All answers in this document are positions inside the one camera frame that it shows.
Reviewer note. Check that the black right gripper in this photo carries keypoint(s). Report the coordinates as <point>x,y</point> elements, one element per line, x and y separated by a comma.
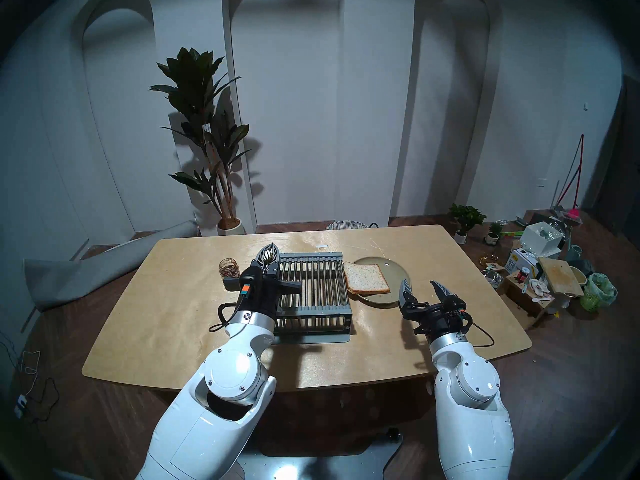
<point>442,316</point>

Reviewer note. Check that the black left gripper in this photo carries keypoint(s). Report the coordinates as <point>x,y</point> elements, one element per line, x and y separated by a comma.
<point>260,289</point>

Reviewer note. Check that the round beige ceramic plate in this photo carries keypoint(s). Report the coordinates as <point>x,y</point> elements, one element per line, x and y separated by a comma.
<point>397,276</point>

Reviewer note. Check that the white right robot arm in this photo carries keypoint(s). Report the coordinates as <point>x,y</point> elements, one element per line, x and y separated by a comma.
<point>470,409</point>

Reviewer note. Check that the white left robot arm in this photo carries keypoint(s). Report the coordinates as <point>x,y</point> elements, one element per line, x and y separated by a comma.
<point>225,384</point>

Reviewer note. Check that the strawberry jam glass jar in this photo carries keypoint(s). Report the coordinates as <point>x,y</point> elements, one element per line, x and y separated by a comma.
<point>229,269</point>

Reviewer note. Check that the white bread slice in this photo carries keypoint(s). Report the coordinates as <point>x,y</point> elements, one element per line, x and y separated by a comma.
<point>365,279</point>

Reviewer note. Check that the grey metal dish rack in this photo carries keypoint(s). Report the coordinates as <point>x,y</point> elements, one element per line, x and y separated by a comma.
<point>320,284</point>

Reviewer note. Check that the white wicker basket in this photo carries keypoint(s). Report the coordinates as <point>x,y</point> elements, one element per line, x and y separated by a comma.
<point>346,226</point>

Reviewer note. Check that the small bushy potted plant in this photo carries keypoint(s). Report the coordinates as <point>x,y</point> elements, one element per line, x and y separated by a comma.
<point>466,216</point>

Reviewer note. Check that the tiny potted plant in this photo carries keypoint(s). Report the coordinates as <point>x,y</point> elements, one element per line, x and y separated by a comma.
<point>494,233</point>

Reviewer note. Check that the small red lidded jar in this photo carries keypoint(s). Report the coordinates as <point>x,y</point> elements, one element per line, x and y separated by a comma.
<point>523,275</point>

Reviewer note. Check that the yellow white cardboard box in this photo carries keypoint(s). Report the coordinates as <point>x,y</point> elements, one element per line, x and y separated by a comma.
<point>520,261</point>

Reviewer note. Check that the white open box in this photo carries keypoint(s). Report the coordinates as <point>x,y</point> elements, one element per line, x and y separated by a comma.
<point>540,239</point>

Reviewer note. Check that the wooden cutting board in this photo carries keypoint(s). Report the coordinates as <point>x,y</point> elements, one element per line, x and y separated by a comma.
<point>561,276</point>

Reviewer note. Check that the cream bowl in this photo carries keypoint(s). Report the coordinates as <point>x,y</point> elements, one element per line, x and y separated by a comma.
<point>578,276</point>

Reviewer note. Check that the green mesh bag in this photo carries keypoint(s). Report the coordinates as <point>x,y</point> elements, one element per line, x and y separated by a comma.
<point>599,291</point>

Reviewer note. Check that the tall potted leafy plant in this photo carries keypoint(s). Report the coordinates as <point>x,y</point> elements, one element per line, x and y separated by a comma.
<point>195,94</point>

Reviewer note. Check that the white power strip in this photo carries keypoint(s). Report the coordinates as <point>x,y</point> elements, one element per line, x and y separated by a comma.
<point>19,406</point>

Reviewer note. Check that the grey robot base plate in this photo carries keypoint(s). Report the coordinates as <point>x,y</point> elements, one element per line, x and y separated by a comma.
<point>310,461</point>

